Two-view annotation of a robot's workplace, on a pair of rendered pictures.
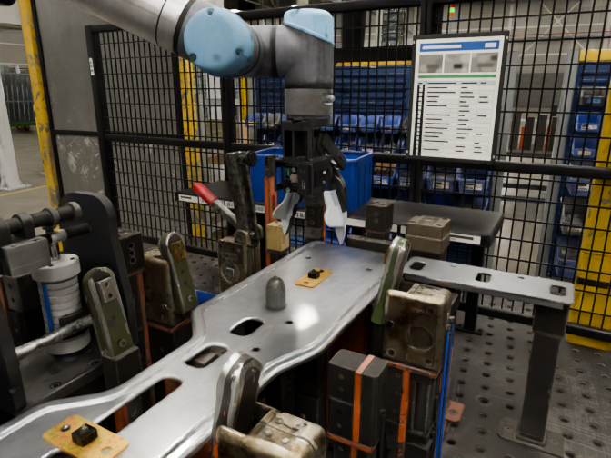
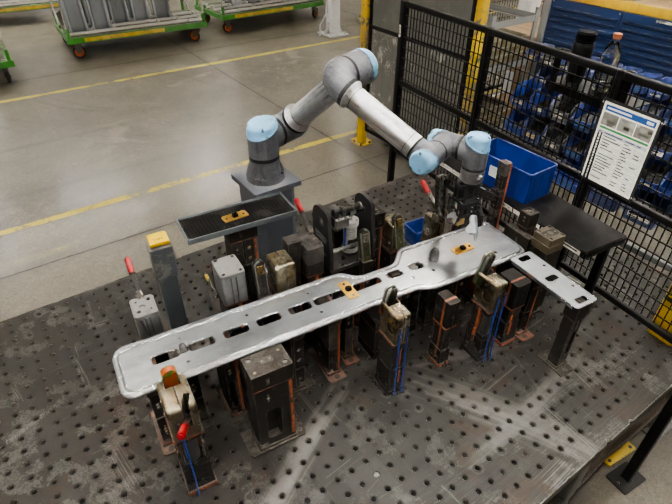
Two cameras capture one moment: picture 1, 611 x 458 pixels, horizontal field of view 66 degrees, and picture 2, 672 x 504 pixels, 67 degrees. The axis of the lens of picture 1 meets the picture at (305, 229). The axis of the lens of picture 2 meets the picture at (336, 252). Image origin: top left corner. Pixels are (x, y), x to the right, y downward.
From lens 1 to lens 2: 1.09 m
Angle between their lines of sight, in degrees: 34
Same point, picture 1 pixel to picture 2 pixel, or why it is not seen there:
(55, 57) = not seen: outside the picture
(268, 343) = (419, 276)
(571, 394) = (605, 356)
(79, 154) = (386, 51)
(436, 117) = (604, 157)
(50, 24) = not seen: outside the picture
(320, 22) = (480, 145)
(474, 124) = (625, 171)
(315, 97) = (472, 176)
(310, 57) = (472, 159)
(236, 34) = (427, 165)
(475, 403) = (542, 337)
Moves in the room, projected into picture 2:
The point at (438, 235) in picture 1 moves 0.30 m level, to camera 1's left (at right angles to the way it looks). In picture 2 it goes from (548, 244) to (465, 219)
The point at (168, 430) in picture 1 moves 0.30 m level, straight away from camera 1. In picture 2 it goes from (371, 296) to (385, 241)
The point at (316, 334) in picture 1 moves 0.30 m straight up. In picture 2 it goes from (440, 280) to (453, 201)
